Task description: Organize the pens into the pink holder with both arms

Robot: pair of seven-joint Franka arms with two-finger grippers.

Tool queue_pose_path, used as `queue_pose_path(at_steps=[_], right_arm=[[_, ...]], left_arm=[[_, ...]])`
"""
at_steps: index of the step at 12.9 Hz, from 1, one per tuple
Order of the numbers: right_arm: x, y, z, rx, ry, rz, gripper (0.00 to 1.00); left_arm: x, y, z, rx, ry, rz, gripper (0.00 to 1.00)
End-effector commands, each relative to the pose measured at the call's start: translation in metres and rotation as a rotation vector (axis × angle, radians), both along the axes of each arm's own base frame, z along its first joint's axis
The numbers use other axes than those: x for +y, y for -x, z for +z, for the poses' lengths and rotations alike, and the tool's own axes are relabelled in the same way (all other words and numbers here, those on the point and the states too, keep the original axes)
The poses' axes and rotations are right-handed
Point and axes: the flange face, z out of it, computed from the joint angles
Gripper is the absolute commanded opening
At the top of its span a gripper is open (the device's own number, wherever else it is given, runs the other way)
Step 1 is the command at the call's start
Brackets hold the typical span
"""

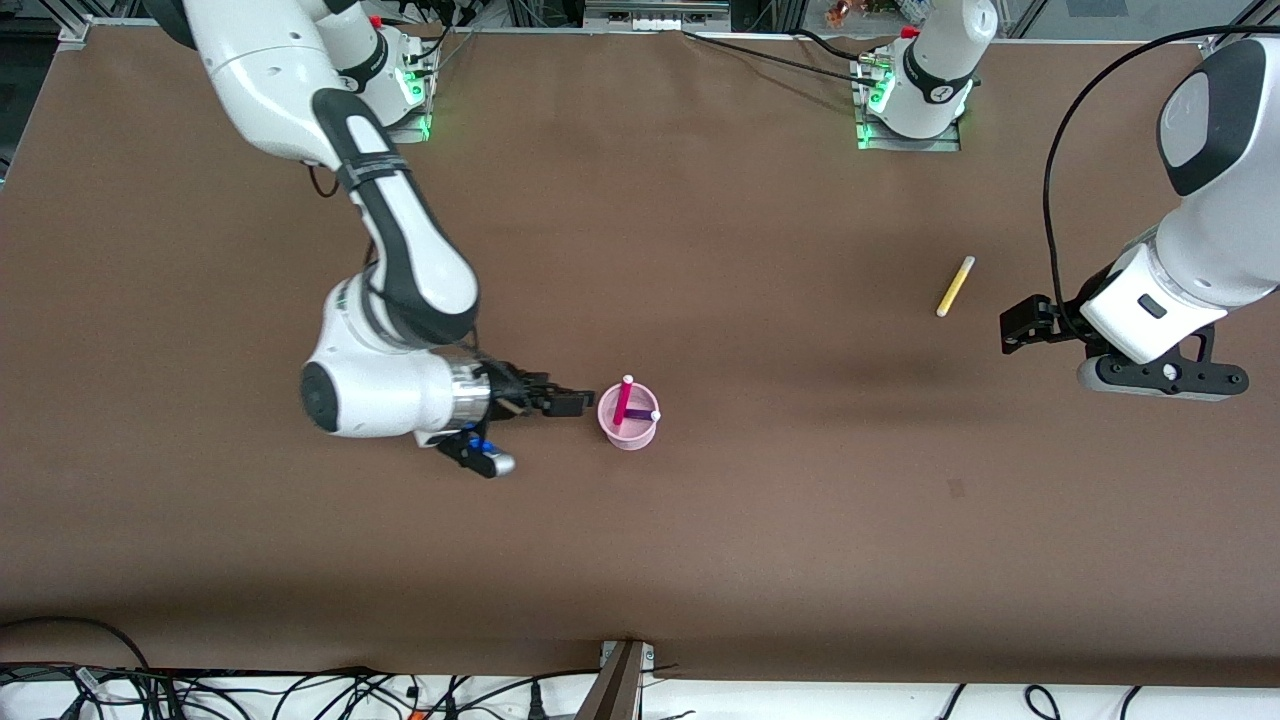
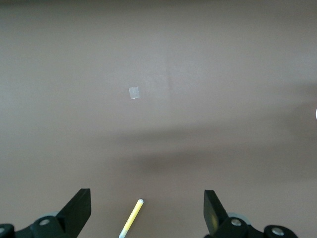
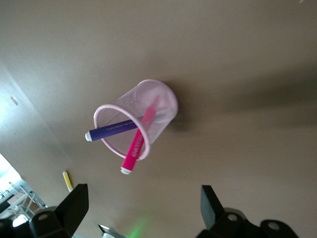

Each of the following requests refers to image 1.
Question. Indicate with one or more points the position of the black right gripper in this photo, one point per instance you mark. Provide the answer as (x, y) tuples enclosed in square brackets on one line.
[(510, 389)]

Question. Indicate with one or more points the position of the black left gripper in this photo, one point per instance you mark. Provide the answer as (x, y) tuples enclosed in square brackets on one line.
[(1060, 324)]

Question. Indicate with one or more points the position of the pink pen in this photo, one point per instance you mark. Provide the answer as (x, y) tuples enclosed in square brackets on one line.
[(622, 400)]

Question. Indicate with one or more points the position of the purple pen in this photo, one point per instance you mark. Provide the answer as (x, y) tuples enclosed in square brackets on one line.
[(640, 414)]

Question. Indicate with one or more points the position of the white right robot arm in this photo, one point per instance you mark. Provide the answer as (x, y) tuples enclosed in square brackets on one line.
[(400, 250)]

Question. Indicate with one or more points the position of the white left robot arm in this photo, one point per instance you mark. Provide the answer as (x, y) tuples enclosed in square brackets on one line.
[(1210, 240)]

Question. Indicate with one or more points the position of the pink pen holder cup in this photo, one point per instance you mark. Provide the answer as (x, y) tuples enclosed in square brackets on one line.
[(630, 436)]

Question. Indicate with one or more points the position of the yellow pen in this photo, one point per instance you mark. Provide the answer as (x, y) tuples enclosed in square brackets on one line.
[(955, 286)]

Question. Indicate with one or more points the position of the small orange object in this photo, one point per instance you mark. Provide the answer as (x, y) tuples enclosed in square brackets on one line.
[(838, 12)]

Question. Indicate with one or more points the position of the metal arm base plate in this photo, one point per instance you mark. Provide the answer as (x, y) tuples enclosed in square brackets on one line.
[(415, 125), (945, 145)]

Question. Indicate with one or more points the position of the grey metal camera post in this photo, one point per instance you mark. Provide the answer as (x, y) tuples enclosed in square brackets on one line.
[(615, 685)]

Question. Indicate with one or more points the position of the aluminium frame profile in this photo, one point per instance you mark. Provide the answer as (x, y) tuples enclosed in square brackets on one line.
[(1240, 30), (76, 32)]

